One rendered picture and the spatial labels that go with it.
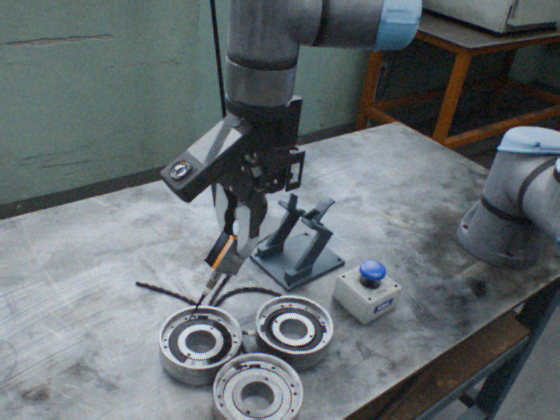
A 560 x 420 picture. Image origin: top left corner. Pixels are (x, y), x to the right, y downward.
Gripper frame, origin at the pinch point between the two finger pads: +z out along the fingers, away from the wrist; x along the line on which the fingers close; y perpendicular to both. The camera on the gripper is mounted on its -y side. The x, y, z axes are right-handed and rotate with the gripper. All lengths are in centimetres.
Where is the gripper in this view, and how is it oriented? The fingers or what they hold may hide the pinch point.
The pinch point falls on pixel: (232, 246)
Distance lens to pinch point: 67.0
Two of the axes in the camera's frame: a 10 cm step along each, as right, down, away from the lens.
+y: 7.7, -2.9, 5.8
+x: -6.3, -4.9, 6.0
